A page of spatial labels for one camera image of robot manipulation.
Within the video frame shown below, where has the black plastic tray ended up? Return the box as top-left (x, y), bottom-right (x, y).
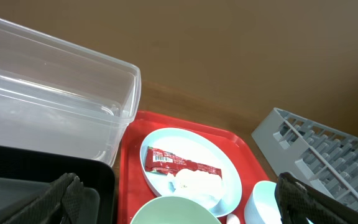
top-left (0, 146), bottom-right (117, 224)

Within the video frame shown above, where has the grey dishwasher rack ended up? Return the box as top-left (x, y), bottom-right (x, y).
top-left (252, 108), bottom-right (358, 212)

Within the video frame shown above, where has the red snack wrapper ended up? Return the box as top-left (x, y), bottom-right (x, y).
top-left (144, 146), bottom-right (223, 178)

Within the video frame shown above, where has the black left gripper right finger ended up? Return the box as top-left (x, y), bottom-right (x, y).
top-left (275, 172), bottom-right (358, 224)

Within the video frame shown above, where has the clear plastic bin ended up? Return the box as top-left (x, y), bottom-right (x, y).
top-left (0, 18), bottom-right (141, 165)

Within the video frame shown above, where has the light blue bowl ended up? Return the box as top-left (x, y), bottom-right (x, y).
top-left (244, 180), bottom-right (313, 224)

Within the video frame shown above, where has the white napkin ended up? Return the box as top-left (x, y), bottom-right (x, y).
top-left (167, 169), bottom-right (225, 203)

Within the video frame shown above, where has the white plastic fork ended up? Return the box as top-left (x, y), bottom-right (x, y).
top-left (226, 213), bottom-right (241, 224)

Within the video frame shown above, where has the green bowl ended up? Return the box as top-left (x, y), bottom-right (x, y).
top-left (131, 196), bottom-right (221, 224)

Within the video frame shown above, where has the red serving tray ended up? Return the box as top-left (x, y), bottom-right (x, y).
top-left (117, 111), bottom-right (269, 224)

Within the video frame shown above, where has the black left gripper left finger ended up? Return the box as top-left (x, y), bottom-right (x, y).
top-left (0, 173), bottom-right (84, 224)

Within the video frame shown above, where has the light blue plate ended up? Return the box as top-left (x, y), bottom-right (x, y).
top-left (139, 128), bottom-right (242, 218)

